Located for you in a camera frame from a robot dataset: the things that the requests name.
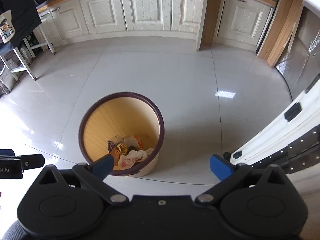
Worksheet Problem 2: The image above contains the wooden table side panel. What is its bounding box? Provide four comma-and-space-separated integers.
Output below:
196, 0, 225, 52

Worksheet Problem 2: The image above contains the silver foil sheet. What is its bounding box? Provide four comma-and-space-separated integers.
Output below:
275, 2, 320, 103

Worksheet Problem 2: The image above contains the black cloth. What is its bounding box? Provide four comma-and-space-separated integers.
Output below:
0, 0, 42, 46

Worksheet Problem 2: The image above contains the white kitchen base cabinet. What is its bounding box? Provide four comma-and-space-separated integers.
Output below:
37, 0, 278, 53

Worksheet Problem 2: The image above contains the leaning black edged panel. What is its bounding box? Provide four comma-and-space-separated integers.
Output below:
256, 5, 275, 56

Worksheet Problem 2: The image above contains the leaning pale wooden board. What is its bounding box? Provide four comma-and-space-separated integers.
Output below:
267, 2, 305, 68

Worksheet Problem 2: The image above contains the white and orange packet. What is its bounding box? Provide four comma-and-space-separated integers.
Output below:
124, 136, 145, 150

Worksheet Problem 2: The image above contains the grey storage bag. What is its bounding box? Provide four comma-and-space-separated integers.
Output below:
0, 66, 19, 94

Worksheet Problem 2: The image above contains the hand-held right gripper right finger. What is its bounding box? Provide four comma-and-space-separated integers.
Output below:
195, 154, 290, 205

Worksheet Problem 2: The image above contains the golden brown wrapper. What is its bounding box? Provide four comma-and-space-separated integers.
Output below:
111, 143, 128, 160

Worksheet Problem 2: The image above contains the black perforated metal rail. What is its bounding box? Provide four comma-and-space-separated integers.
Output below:
247, 130, 320, 176

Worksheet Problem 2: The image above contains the cartoon print tote bag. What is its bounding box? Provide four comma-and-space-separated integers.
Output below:
0, 9, 17, 43

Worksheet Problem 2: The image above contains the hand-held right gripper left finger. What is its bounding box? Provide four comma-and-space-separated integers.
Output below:
35, 154, 129, 205

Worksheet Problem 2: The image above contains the white tissue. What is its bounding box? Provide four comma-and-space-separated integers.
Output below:
117, 149, 148, 170

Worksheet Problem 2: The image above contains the clear plastic bag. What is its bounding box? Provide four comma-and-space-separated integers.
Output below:
20, 44, 34, 64

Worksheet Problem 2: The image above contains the beige bin with dark rim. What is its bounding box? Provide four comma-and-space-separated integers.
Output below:
78, 92, 165, 178

